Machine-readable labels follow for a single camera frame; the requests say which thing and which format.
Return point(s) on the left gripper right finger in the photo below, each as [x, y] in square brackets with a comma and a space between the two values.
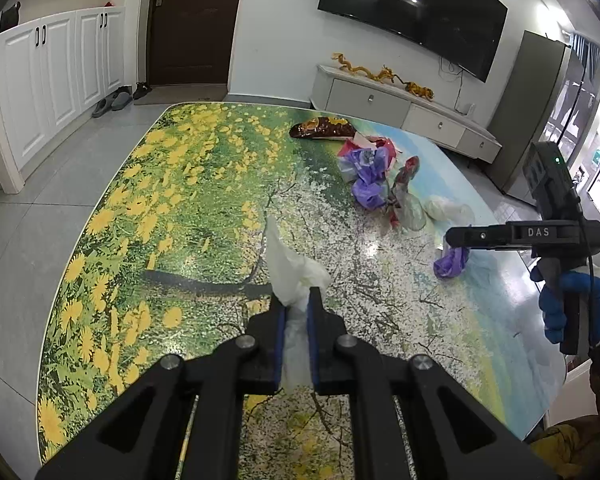
[329, 374]

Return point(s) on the white tissue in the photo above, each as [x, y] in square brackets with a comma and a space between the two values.
[292, 276]

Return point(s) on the black bag on cabinet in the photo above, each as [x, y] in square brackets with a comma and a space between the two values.
[10, 17]

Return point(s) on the brown door mat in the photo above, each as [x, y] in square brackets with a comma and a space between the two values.
[181, 93]

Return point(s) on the black wall television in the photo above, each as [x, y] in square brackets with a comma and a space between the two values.
[464, 32]

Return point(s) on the dark brown entrance door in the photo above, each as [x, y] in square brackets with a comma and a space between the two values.
[189, 41]

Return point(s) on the yellow jacket sleeve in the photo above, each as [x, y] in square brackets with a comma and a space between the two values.
[572, 448]

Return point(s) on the white tv cabinet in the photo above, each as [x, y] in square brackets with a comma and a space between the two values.
[339, 92]

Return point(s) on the small purple wrapper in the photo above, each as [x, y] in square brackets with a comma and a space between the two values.
[452, 262]

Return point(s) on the clear plastic bag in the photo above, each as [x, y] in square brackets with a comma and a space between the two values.
[440, 209]

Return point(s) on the grey refrigerator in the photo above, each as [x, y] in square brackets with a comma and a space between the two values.
[549, 97]

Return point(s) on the red wrapper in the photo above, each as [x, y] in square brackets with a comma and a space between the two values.
[402, 179]

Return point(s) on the purple plastic wrapper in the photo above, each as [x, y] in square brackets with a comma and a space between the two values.
[365, 169]

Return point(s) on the white shoe cabinet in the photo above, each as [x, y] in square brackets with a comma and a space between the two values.
[52, 70]

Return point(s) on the grey slippers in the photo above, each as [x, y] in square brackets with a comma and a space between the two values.
[120, 98]

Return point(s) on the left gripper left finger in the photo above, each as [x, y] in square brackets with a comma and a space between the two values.
[264, 363]

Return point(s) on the right blue white gloved hand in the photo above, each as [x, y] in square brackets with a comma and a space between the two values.
[577, 281]

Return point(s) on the golden dragon ornament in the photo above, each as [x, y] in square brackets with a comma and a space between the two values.
[385, 74]

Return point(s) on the brown snack bag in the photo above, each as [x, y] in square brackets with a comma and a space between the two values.
[324, 127]

